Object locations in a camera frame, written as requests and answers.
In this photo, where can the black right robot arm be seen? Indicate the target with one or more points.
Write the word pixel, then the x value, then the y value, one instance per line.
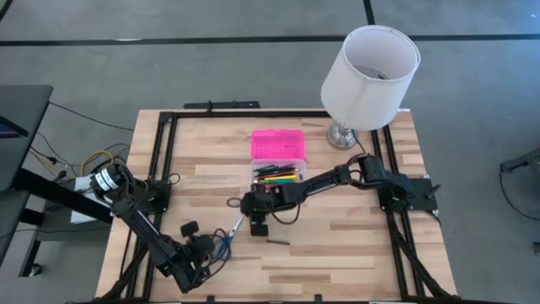
pixel 320 183

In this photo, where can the grey desk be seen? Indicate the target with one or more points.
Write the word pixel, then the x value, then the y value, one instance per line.
pixel 21 126

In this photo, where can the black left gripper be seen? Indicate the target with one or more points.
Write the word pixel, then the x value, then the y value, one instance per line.
pixel 198 247

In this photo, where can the black aluminium table frame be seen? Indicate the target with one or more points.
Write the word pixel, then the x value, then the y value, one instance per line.
pixel 253 114

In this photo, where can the black mounting bar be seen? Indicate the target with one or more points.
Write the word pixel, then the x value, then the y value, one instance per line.
pixel 223 104

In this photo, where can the grey furniture leg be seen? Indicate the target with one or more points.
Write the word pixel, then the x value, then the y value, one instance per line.
pixel 523 160

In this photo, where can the white control box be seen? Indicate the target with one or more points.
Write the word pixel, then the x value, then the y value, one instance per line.
pixel 82 216

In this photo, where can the black marker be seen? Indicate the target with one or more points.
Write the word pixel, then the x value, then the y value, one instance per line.
pixel 276 168

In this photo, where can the dark blue device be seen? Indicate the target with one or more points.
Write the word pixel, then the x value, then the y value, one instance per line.
pixel 12 128

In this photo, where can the dark green colored pencil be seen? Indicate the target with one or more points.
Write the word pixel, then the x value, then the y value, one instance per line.
pixel 278 242

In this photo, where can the white shade silver table lamp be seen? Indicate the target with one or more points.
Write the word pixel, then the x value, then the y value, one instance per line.
pixel 367 84

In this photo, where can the black desk leg frame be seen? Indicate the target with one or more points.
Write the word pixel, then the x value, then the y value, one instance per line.
pixel 42 192

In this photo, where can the black pen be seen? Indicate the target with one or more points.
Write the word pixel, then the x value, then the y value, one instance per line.
pixel 261 173

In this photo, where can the clear supply box pink lid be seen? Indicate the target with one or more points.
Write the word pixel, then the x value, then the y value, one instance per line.
pixel 276 145

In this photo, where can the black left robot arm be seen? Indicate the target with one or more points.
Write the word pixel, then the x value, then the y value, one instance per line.
pixel 143 228

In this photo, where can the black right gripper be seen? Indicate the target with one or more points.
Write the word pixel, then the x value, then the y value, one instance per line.
pixel 263 202

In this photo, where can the light green mechanical pencil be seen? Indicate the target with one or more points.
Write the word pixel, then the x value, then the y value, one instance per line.
pixel 276 182

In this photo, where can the yellow highlighter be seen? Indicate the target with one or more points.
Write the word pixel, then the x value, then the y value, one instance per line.
pixel 282 177

